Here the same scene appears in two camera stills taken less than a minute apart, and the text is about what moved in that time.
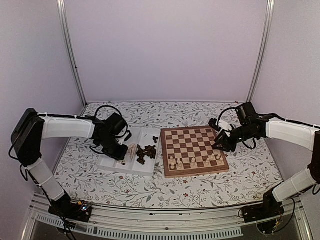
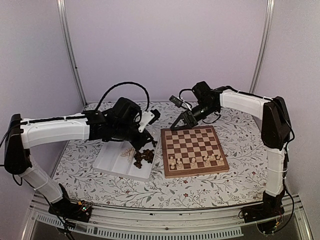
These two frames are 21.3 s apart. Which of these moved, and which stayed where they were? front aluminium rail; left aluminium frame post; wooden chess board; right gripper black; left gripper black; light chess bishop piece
Moved: left gripper black; right gripper black
Stayed: left aluminium frame post; wooden chess board; light chess bishop piece; front aluminium rail
